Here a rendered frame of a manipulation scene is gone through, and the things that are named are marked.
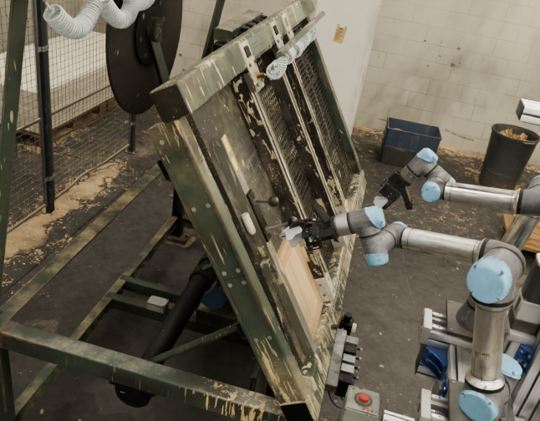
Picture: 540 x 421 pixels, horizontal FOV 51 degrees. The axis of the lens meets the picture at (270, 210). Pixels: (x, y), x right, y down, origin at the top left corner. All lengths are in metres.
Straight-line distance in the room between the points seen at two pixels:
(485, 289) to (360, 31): 4.42
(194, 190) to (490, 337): 0.98
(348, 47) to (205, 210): 4.29
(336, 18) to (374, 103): 1.89
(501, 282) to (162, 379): 1.30
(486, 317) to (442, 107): 5.82
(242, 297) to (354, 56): 4.28
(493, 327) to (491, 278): 0.17
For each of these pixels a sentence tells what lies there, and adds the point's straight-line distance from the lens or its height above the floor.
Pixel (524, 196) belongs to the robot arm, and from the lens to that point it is 2.24.
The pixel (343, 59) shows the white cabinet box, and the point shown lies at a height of 1.13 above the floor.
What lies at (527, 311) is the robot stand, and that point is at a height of 1.34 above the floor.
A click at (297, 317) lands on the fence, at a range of 2.21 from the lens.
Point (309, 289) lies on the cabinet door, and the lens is 2.46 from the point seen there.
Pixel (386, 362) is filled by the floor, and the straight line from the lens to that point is 3.77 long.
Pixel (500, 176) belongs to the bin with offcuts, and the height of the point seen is 0.19.
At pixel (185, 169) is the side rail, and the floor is 1.70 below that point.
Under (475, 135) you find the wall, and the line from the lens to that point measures 7.56.
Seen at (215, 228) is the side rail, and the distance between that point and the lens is 1.78.
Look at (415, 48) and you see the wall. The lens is 7.26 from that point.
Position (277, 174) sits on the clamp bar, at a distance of 2.32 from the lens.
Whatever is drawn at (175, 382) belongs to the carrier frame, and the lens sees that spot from 2.28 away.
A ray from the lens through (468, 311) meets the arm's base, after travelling 2.46.
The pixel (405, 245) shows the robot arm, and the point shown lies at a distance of 1.93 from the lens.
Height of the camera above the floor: 2.45
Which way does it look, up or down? 29 degrees down
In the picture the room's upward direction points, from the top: 10 degrees clockwise
